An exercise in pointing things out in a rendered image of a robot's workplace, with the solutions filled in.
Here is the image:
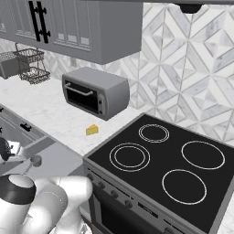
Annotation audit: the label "black ornate cupboard handle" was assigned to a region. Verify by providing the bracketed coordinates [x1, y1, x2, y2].
[37, 1, 51, 44]
[28, 0, 42, 42]

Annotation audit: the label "grey metal measuring cup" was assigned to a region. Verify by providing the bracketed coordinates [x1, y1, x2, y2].
[21, 154, 43, 176]

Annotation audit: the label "black and grey stove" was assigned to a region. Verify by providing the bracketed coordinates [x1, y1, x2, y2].
[81, 112, 234, 234]

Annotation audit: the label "grey toaster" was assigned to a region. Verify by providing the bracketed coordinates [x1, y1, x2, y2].
[0, 50, 23, 80]

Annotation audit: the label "grey toaster oven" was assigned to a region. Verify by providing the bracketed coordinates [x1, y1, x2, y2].
[61, 66, 131, 122]

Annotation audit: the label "grey open drawer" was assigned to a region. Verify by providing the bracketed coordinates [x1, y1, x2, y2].
[21, 135, 85, 178]

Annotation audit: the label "grey wall cupboards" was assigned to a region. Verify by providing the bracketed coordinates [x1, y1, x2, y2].
[0, 0, 144, 66]

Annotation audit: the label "yellow cheese wedge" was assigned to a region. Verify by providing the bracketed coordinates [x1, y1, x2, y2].
[85, 123, 100, 136]

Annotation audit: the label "grey toaster oven handle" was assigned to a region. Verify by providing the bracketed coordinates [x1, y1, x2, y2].
[63, 81, 94, 97]

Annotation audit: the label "dark wire basket stand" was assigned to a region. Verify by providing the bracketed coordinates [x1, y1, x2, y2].
[13, 42, 52, 86]

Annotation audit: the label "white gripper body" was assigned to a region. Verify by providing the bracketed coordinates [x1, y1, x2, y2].
[8, 140, 23, 156]

